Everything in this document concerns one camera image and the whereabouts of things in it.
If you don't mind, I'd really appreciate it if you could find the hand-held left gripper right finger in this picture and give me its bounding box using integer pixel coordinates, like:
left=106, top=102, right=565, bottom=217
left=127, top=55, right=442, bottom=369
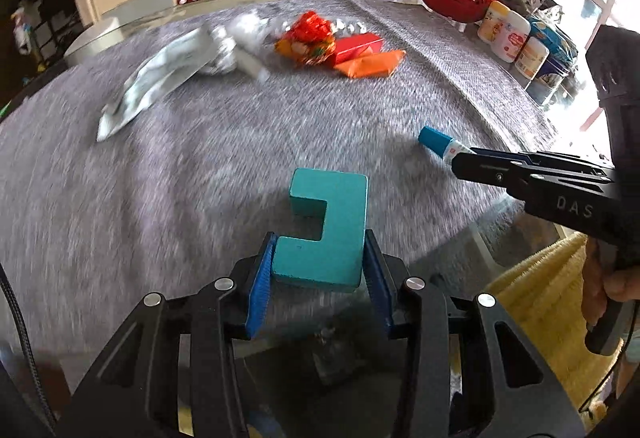
left=364, top=229, right=587, bottom=438

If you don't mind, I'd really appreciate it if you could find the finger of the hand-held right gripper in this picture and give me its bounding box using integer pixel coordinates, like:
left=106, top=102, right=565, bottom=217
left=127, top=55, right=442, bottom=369
left=451, top=151, right=617, bottom=200
left=472, top=147, right=614, bottom=179

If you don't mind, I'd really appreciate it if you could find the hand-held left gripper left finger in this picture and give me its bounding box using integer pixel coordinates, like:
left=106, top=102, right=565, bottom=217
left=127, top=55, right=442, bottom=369
left=57, top=231, right=279, bottom=438

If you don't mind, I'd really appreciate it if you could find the blue capped glue stick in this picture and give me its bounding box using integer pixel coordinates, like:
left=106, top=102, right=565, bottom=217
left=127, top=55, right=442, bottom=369
left=418, top=126, right=476, bottom=165

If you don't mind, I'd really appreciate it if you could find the teal wooden block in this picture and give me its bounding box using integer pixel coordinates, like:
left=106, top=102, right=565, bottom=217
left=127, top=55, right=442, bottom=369
left=270, top=168, right=369, bottom=294

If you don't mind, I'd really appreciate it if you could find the orange packet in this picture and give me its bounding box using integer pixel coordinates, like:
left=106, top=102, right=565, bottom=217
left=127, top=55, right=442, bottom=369
left=334, top=49, right=406, bottom=80

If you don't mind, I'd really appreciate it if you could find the red carton box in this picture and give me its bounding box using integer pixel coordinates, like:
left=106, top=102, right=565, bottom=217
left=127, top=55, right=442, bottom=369
left=327, top=32, right=385, bottom=70

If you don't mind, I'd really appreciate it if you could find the red orange wrapper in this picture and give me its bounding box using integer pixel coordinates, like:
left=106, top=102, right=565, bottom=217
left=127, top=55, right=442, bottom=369
left=274, top=11, right=341, bottom=68

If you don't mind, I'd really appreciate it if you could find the silver white plastic packet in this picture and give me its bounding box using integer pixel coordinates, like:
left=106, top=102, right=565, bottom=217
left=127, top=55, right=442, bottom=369
left=96, top=27, right=217, bottom=143

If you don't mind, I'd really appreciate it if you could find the silver foil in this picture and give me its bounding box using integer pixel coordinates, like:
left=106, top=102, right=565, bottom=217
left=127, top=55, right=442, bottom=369
left=200, top=13, right=273, bottom=83

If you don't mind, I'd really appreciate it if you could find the person's right hand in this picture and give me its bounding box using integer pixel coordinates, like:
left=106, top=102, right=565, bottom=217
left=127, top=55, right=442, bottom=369
left=581, top=237, right=640, bottom=335

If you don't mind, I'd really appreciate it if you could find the white bottle with orange label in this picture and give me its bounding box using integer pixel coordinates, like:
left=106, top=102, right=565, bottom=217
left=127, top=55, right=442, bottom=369
left=513, top=36, right=551, bottom=80

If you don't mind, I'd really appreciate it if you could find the grey table cloth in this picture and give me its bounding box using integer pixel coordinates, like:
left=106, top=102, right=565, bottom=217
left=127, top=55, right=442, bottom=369
left=0, top=0, right=560, bottom=394

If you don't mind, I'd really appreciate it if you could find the white bottle with red label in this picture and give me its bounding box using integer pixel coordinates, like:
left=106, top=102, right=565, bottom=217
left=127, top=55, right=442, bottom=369
left=491, top=12, right=532, bottom=64

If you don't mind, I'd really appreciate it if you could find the yellow fluffy clothing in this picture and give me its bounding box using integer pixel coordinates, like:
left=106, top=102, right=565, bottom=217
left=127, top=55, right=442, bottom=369
left=482, top=233, right=626, bottom=419

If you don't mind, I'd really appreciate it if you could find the white bottle with yellow label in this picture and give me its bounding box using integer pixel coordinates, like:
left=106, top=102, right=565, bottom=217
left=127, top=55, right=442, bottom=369
left=476, top=0, right=510, bottom=44

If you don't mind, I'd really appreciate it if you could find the white table frame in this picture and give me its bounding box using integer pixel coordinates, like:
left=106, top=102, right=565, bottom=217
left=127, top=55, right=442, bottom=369
left=469, top=217, right=503, bottom=270

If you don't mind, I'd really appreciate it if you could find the black cable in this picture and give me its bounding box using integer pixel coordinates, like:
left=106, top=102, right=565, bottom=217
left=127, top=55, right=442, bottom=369
left=0, top=263, right=58, bottom=438

